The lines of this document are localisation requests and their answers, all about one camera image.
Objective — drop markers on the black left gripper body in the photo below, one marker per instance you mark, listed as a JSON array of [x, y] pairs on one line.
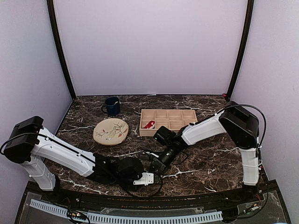
[[123, 180]]

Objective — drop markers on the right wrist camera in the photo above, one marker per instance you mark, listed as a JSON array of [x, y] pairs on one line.
[[164, 136]]

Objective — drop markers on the black front table rail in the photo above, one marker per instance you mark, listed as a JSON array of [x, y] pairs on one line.
[[86, 194]]

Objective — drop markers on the black frame post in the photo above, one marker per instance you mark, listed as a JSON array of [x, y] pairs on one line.
[[59, 48], [241, 51]]

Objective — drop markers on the cream plate with bird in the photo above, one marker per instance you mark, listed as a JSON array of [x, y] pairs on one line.
[[111, 132]]

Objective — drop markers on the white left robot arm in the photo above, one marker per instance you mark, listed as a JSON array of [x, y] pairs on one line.
[[30, 142]]

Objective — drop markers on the dark blue mug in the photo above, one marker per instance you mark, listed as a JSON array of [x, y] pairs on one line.
[[111, 106]]

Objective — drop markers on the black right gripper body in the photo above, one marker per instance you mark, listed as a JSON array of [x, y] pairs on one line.
[[165, 164]]

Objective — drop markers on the small circuit board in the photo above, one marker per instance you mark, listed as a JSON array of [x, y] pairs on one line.
[[75, 215]]

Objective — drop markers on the wooden compartment tray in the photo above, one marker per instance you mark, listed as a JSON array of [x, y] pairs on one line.
[[173, 119]]

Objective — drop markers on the right black frame post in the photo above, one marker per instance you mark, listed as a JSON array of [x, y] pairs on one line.
[[241, 51]]

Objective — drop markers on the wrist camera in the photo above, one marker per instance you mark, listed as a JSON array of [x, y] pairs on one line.
[[146, 179], [164, 136]]

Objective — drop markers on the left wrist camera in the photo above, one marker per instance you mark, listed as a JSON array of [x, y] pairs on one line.
[[146, 179]]

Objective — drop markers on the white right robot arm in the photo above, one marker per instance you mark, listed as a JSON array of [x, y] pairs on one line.
[[235, 120]]

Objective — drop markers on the left black frame post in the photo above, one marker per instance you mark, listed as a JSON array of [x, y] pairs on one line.
[[59, 48]]

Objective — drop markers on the white slotted cable duct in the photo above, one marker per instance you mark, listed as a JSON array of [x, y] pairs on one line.
[[118, 216]]

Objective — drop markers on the red sock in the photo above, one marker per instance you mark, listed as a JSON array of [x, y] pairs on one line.
[[150, 125]]

